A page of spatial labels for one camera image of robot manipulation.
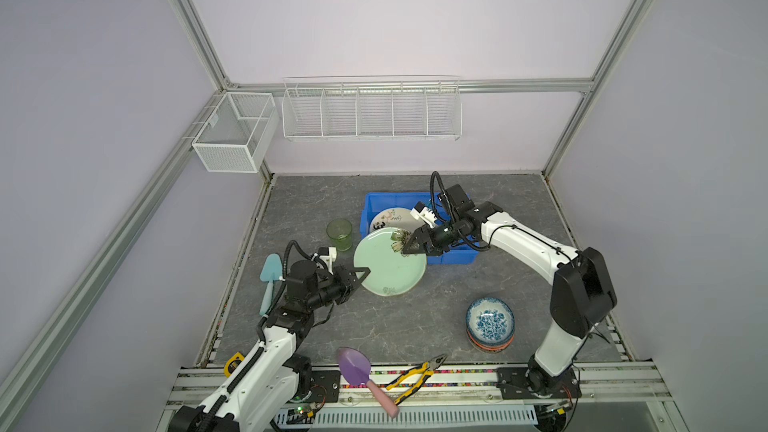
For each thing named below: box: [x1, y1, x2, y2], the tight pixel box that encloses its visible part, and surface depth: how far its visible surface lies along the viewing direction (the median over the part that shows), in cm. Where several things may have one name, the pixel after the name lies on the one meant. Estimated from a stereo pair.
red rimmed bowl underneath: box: [466, 328, 516, 352], surface depth 73 cm
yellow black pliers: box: [385, 354, 448, 406], surface depth 77 cm
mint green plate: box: [354, 228, 428, 297], surface depth 81 cm
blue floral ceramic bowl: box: [466, 297, 515, 345], surface depth 77 cm
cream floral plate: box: [369, 207, 422, 234], surface depth 106 cm
